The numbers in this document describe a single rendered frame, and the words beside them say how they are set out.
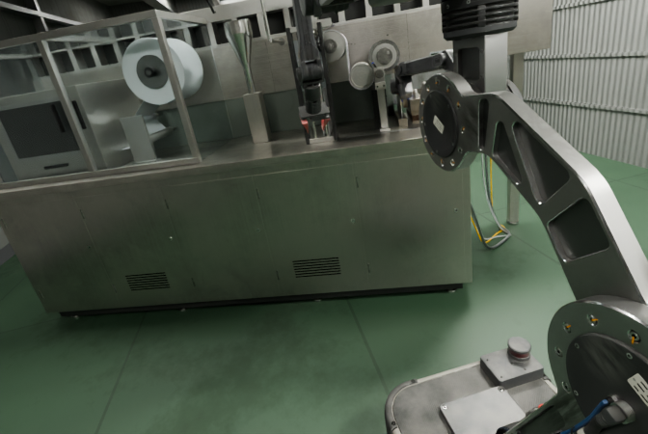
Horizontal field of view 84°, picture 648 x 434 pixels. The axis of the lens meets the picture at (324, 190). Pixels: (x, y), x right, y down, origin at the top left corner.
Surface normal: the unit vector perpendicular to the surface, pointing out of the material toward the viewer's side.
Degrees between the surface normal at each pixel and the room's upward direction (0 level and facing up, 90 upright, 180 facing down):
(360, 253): 90
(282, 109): 90
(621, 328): 90
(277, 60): 90
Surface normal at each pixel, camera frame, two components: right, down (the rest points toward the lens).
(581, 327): -0.97, 0.22
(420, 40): -0.10, 0.36
